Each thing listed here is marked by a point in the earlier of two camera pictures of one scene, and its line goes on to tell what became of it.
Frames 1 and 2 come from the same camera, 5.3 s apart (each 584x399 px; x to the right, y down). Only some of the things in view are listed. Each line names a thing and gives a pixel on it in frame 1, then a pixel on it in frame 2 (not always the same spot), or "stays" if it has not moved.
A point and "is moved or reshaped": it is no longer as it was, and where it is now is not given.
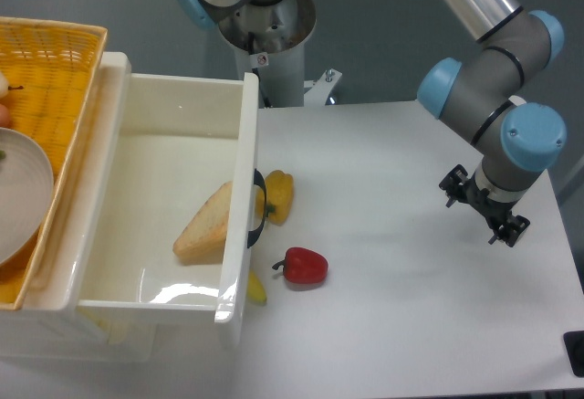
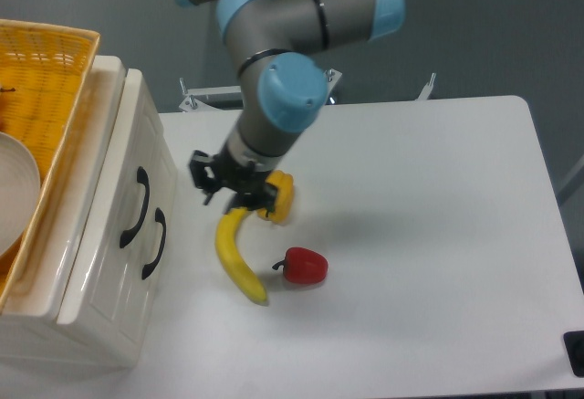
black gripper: (495, 211) -> (244, 179)
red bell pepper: (303, 266) stays
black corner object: (574, 341) stays
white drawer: (161, 147) is moved or reshaped
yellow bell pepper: (279, 191) stays
